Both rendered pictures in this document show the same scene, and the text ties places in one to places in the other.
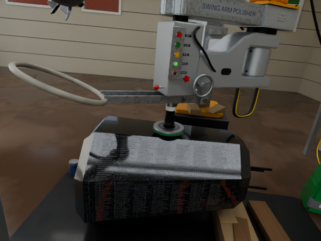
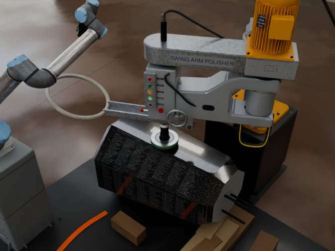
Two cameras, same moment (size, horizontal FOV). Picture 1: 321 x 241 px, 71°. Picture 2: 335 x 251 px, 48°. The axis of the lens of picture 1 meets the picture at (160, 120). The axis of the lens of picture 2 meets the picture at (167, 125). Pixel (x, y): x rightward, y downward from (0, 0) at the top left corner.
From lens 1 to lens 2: 1.98 m
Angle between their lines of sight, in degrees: 37
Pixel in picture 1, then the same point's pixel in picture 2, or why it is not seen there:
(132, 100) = (123, 115)
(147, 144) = (142, 147)
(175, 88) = (154, 114)
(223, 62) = (204, 100)
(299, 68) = not seen: outside the picture
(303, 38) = not seen: outside the picture
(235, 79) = (221, 115)
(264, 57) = (259, 99)
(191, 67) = (167, 101)
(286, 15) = (278, 65)
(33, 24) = not seen: outside the picture
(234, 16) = (207, 65)
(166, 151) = (153, 158)
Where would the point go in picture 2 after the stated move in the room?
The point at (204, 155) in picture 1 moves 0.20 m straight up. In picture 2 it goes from (179, 173) to (180, 153)
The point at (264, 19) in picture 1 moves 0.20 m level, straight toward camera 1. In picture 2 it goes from (245, 69) to (219, 78)
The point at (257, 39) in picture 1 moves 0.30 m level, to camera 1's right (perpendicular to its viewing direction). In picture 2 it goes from (243, 83) to (288, 100)
